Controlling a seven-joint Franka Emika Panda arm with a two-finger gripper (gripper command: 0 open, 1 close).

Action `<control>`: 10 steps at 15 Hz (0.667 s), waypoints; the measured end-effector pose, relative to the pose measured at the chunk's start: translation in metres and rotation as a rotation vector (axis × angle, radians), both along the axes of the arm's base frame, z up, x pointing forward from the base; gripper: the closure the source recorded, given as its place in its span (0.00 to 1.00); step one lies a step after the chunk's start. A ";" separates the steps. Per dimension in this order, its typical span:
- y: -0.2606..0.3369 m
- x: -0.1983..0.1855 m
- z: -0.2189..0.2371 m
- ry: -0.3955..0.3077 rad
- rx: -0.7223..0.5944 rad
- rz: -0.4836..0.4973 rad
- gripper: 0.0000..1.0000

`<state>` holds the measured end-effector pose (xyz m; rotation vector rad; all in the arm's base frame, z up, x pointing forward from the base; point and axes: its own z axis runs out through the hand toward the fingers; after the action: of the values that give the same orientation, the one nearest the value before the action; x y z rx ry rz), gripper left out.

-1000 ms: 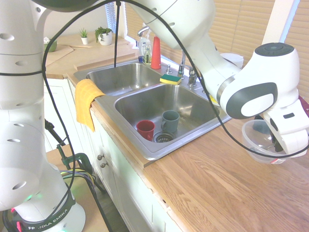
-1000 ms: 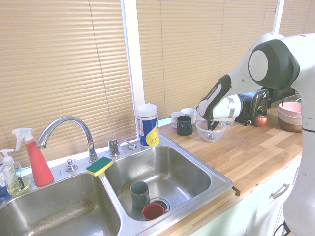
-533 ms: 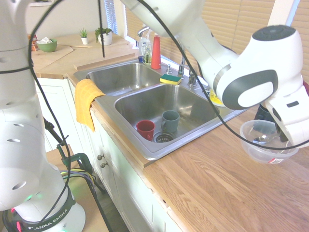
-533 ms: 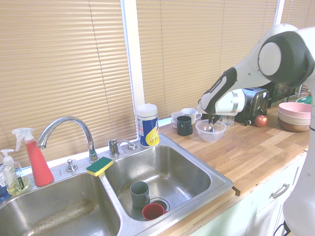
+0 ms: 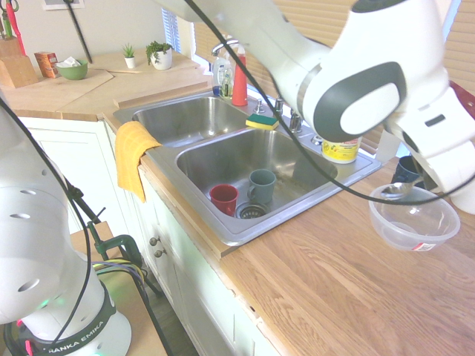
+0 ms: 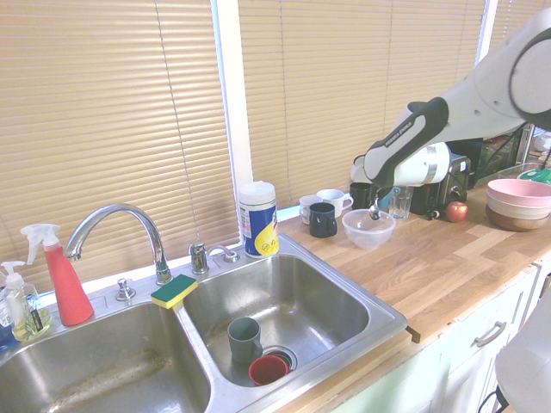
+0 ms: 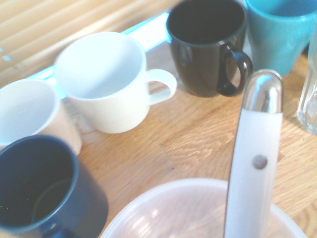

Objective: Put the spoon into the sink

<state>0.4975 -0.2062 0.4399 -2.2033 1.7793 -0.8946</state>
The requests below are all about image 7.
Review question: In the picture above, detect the white-handled metal spoon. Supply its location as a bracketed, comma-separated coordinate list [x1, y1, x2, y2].
[223, 69, 284, 238]

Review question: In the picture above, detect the black glossy mug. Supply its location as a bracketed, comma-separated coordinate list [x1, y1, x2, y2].
[165, 0, 254, 98]

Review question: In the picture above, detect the clear plastic bowl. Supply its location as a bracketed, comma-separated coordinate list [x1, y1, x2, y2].
[100, 178, 309, 238]

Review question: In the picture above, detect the dark navy mug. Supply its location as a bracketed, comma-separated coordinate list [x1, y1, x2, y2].
[0, 134, 109, 238]

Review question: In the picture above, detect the beige window blind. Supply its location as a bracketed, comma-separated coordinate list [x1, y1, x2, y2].
[0, 0, 185, 88]

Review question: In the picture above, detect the turquoise cup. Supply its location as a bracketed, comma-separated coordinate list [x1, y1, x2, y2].
[245, 0, 317, 77]

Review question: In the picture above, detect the clear drinking glass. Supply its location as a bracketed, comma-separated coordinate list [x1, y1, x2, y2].
[296, 26, 317, 136]

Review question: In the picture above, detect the white mug with handle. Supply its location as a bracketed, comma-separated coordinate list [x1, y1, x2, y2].
[53, 32, 178, 134]

